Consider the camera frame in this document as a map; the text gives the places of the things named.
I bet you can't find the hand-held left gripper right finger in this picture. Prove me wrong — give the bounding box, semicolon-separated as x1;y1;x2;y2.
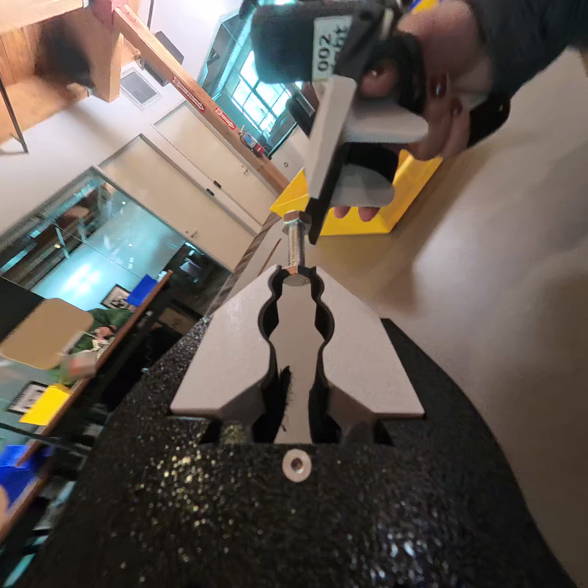
311;266;426;431

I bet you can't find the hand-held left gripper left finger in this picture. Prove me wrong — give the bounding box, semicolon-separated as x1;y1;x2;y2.
169;264;283;441

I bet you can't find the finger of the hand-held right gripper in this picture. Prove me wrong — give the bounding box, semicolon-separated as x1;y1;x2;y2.
304;75;359;245

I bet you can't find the yellow plastic bin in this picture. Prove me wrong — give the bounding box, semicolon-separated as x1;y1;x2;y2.
269;149;444;237

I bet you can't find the steel bolt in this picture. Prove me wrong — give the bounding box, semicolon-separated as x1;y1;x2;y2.
282;232;314;289

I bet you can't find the person's right forearm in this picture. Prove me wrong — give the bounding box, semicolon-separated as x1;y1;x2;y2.
466;0;588;149

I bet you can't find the person's right hand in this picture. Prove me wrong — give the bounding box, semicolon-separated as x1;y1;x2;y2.
334;9;490;222

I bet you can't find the window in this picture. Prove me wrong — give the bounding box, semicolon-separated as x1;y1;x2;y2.
227;48;297;138

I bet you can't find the red fire extinguisher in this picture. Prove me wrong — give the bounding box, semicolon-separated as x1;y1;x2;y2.
239;130;266;158

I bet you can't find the blue bin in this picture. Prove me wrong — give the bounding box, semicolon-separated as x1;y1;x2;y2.
0;443;53;499
126;275;159;307

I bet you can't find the wooden ceiling beam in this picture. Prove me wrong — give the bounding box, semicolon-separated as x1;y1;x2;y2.
112;5;291;194

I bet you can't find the white cabinet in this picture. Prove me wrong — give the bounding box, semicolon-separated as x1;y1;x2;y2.
98;100;278;272

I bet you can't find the air vent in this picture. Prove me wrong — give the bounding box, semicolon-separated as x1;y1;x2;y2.
119;66;164;111

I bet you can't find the glass partition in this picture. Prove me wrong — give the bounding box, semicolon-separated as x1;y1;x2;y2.
0;165;230;322

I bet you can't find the small yellow bin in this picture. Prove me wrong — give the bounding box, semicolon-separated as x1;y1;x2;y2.
20;383;71;426

